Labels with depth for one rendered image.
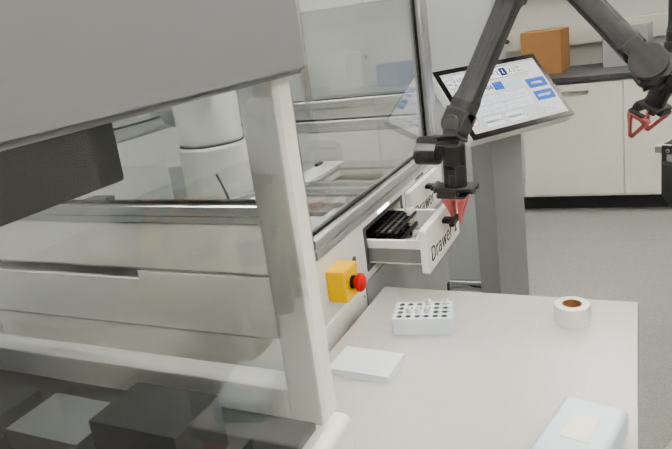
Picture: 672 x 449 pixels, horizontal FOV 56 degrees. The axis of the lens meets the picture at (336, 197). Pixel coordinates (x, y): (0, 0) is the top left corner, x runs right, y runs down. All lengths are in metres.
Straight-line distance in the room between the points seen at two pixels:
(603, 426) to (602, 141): 3.50
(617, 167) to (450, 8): 1.85
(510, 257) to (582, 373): 1.46
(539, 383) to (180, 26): 0.89
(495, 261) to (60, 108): 2.29
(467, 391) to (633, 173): 3.43
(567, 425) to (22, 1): 0.88
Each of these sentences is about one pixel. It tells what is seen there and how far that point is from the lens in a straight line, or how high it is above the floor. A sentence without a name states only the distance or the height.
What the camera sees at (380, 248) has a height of 0.87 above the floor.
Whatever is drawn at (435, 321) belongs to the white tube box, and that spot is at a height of 0.79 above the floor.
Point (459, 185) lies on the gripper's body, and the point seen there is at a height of 0.99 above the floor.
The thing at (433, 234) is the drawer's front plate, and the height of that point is 0.90.
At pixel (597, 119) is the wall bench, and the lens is 4.40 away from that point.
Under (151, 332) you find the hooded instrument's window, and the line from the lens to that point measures 0.55.
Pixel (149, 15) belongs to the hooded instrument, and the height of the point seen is 1.43.
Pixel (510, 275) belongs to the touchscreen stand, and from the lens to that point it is 2.68.
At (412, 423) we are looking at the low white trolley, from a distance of 1.12.
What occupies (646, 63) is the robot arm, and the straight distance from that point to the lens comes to 1.47.
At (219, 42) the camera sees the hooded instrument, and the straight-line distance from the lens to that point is 0.61.
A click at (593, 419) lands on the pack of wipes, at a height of 0.81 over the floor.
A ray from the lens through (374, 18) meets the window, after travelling 1.71.
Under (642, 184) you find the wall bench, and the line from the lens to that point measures 4.51.
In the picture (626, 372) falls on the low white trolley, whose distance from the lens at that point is 1.25.
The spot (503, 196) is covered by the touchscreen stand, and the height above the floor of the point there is 0.68.
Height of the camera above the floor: 1.41
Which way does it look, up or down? 15 degrees down
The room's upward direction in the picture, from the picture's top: 8 degrees counter-clockwise
